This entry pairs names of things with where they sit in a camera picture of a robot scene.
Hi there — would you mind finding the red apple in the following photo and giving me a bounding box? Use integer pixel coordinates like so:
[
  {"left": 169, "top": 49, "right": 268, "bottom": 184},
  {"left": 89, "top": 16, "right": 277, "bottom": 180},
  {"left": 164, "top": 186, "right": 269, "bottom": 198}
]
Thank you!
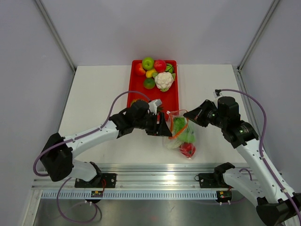
[{"left": 154, "top": 60, "right": 166, "bottom": 73}]

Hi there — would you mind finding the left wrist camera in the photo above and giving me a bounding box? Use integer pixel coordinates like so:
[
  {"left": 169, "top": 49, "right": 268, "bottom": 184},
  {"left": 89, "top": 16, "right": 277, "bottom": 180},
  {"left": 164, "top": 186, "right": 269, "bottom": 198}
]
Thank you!
[{"left": 148, "top": 99, "right": 163, "bottom": 114}]

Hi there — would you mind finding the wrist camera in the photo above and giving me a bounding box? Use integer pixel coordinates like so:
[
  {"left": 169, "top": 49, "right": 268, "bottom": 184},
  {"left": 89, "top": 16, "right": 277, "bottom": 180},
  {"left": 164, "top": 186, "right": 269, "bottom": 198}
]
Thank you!
[
  {"left": 214, "top": 89, "right": 222, "bottom": 98},
  {"left": 148, "top": 99, "right": 163, "bottom": 114}
]

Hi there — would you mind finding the orange pineapple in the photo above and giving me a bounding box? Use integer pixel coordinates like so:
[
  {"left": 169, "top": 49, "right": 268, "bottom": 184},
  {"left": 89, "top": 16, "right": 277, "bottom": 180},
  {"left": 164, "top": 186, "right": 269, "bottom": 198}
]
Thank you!
[{"left": 130, "top": 99, "right": 150, "bottom": 106}]

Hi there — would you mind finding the dark green round vegetable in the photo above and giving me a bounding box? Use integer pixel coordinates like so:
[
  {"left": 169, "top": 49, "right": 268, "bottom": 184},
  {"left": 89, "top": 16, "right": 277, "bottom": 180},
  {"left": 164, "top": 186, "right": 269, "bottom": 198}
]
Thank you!
[{"left": 165, "top": 63, "right": 174, "bottom": 73}]

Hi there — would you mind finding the green lime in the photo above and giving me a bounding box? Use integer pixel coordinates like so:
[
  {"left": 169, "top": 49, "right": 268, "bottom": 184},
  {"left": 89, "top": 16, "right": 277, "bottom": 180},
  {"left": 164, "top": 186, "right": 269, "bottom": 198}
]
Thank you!
[{"left": 143, "top": 78, "right": 156, "bottom": 89}]

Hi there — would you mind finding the red bell pepper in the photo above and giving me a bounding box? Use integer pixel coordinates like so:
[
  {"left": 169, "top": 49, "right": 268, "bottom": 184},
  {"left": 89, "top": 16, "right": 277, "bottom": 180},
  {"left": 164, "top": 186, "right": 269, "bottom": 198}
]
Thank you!
[{"left": 179, "top": 143, "right": 196, "bottom": 158}]

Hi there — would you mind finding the frame post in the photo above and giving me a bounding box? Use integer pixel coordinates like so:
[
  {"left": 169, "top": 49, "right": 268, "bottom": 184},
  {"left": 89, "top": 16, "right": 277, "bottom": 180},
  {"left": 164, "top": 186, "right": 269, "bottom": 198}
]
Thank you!
[
  {"left": 33, "top": 0, "right": 77, "bottom": 75},
  {"left": 237, "top": 0, "right": 281, "bottom": 72}
]

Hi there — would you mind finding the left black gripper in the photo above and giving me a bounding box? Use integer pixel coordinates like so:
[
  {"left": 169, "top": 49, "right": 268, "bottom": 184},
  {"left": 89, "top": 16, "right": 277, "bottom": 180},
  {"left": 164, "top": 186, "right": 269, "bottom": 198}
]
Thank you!
[{"left": 134, "top": 112, "right": 172, "bottom": 137}]

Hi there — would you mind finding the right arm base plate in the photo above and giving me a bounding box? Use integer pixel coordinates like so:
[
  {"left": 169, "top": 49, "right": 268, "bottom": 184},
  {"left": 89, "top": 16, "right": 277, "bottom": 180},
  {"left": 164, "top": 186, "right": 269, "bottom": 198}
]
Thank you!
[{"left": 194, "top": 173, "right": 229, "bottom": 188}]

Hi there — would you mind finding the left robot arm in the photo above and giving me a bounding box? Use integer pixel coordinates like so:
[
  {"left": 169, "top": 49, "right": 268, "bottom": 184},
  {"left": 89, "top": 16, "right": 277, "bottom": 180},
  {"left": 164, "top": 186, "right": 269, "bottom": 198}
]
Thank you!
[{"left": 40, "top": 99, "right": 172, "bottom": 187}]

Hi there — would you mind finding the left frame post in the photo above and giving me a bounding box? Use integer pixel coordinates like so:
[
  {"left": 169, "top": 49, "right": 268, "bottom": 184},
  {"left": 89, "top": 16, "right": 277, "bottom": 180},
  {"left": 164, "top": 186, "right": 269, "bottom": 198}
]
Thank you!
[{"left": 33, "top": 0, "right": 77, "bottom": 75}]

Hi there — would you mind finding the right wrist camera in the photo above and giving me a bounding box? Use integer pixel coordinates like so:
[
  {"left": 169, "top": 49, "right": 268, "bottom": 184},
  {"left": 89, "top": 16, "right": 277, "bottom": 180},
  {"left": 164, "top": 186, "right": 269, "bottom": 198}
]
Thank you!
[{"left": 214, "top": 89, "right": 222, "bottom": 98}]

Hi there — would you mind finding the aluminium mounting rail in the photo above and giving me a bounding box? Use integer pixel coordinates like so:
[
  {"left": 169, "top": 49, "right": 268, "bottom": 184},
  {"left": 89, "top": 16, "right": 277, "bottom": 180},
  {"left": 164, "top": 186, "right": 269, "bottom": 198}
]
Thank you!
[{"left": 30, "top": 163, "right": 225, "bottom": 200}]

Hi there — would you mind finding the green lettuce cabbage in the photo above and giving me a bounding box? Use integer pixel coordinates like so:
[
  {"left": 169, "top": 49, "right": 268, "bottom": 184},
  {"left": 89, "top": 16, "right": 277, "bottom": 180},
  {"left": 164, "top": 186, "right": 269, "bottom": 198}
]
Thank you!
[{"left": 163, "top": 116, "right": 196, "bottom": 149}]

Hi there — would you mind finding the green apple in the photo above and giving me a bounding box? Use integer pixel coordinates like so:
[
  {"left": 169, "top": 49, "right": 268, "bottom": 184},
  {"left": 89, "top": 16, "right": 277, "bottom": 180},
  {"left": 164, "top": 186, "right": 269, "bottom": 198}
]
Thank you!
[{"left": 142, "top": 57, "right": 154, "bottom": 71}]

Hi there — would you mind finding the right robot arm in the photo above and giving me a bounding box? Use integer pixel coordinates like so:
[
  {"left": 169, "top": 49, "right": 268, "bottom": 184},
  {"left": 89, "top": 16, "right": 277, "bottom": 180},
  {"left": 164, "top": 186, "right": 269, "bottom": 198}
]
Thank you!
[{"left": 184, "top": 97, "right": 301, "bottom": 226}]

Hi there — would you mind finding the clear zip top bag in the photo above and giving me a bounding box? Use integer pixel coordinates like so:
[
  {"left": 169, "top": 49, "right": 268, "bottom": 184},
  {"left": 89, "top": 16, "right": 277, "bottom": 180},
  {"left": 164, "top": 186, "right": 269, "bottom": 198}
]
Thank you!
[{"left": 163, "top": 109, "right": 196, "bottom": 159}]

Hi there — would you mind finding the yellow pepper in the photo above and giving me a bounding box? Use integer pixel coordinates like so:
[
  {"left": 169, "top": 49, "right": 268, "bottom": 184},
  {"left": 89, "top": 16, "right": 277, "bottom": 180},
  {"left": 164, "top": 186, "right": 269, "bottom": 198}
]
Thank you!
[{"left": 145, "top": 68, "right": 157, "bottom": 78}]

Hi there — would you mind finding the red orange peach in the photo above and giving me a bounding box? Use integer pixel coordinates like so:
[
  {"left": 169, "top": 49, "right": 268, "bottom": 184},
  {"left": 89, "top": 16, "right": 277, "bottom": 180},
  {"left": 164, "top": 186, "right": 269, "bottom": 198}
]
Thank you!
[{"left": 134, "top": 63, "right": 146, "bottom": 76}]

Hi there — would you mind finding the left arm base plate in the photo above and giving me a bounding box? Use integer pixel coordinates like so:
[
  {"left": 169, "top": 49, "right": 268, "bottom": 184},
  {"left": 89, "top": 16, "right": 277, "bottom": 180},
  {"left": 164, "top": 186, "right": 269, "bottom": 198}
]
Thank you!
[{"left": 74, "top": 173, "right": 117, "bottom": 189}]

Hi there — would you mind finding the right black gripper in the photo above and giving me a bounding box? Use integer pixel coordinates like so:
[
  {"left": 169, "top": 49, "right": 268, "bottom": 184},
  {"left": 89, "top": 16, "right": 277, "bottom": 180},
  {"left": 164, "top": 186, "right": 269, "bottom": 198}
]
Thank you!
[{"left": 184, "top": 99, "right": 227, "bottom": 129}]

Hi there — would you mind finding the white cauliflower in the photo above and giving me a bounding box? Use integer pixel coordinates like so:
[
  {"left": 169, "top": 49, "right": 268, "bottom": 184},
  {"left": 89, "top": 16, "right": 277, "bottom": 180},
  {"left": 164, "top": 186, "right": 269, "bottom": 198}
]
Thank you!
[{"left": 152, "top": 72, "right": 175, "bottom": 92}]

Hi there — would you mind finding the right frame post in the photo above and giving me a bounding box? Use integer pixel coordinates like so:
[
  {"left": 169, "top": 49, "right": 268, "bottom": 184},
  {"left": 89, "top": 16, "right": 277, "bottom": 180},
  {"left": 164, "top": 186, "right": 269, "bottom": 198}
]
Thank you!
[{"left": 237, "top": 0, "right": 281, "bottom": 72}]

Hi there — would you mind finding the red plastic tray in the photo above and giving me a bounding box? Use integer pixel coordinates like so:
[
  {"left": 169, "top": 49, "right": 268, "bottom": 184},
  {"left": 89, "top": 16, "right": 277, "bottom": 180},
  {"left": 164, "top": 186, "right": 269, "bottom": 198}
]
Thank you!
[{"left": 128, "top": 60, "right": 179, "bottom": 120}]

